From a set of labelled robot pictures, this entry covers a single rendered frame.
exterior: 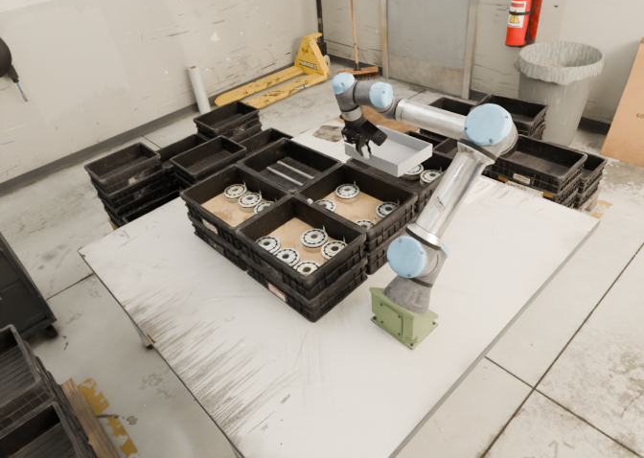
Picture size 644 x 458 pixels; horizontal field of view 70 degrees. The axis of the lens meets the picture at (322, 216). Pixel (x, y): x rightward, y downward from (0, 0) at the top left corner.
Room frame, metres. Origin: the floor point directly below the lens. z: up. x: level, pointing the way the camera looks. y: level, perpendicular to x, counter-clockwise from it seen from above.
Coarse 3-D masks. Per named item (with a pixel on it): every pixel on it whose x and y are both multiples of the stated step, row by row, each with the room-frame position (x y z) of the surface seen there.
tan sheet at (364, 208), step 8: (360, 192) 1.64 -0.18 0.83; (336, 200) 1.60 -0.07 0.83; (360, 200) 1.57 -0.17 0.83; (368, 200) 1.57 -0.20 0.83; (376, 200) 1.56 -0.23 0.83; (336, 208) 1.54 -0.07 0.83; (344, 208) 1.54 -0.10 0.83; (352, 208) 1.53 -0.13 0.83; (360, 208) 1.52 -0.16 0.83; (368, 208) 1.51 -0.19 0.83; (344, 216) 1.48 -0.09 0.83; (352, 216) 1.48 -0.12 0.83; (360, 216) 1.47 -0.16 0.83; (368, 216) 1.46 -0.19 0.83
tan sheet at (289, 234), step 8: (288, 224) 1.48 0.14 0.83; (296, 224) 1.47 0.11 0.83; (304, 224) 1.46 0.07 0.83; (272, 232) 1.44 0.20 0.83; (280, 232) 1.43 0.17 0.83; (288, 232) 1.43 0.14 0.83; (296, 232) 1.42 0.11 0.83; (304, 232) 1.41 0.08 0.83; (280, 240) 1.38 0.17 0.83; (288, 240) 1.37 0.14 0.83; (296, 240) 1.37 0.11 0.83; (296, 248) 1.32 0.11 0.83; (304, 256) 1.28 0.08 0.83; (312, 256) 1.27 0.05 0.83; (320, 256) 1.26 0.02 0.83; (320, 264) 1.22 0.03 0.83
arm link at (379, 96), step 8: (360, 88) 1.40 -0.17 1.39; (368, 88) 1.38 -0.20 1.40; (376, 88) 1.37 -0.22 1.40; (384, 88) 1.36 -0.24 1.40; (360, 96) 1.39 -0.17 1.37; (368, 96) 1.37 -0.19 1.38; (376, 96) 1.36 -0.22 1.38; (384, 96) 1.35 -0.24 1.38; (392, 96) 1.39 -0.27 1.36; (360, 104) 1.40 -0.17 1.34; (368, 104) 1.38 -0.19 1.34; (376, 104) 1.36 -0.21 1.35; (384, 104) 1.35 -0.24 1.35
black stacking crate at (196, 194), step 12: (216, 180) 1.76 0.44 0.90; (228, 180) 1.80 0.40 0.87; (240, 180) 1.82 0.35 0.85; (252, 180) 1.74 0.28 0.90; (192, 192) 1.68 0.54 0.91; (204, 192) 1.72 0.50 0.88; (216, 192) 1.75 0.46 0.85; (252, 192) 1.75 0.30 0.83; (264, 192) 1.67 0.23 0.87; (276, 192) 1.61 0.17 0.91; (192, 216) 1.62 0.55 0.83; (204, 216) 1.54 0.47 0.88; (216, 228) 1.47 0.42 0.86; (228, 240) 1.41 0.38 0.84; (240, 240) 1.38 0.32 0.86
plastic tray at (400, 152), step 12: (384, 132) 1.70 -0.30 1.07; (396, 132) 1.65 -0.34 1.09; (348, 144) 1.59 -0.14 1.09; (384, 144) 1.64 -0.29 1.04; (396, 144) 1.63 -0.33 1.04; (408, 144) 1.60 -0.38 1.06; (420, 144) 1.56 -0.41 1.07; (360, 156) 1.54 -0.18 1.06; (372, 156) 1.49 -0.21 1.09; (384, 156) 1.54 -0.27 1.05; (396, 156) 1.53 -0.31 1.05; (408, 156) 1.52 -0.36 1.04; (420, 156) 1.47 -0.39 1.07; (384, 168) 1.44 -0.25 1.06; (396, 168) 1.40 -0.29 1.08; (408, 168) 1.43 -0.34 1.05
